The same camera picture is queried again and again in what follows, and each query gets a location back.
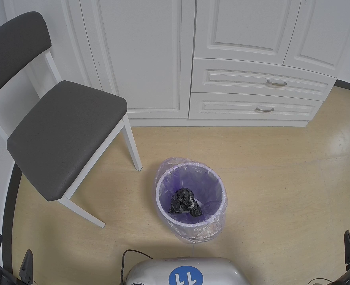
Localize white wardrobe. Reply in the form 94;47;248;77
2;0;350;127

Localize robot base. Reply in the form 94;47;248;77
127;257;250;285

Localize white chair with grey seat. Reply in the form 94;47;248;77
0;11;143;228

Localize purple plastic bag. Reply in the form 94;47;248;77
154;157;228;245

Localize black cable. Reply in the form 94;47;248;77
120;249;154;285

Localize black plastic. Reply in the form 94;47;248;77
168;188;203;218

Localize white trash bin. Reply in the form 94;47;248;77
156;163;227;243

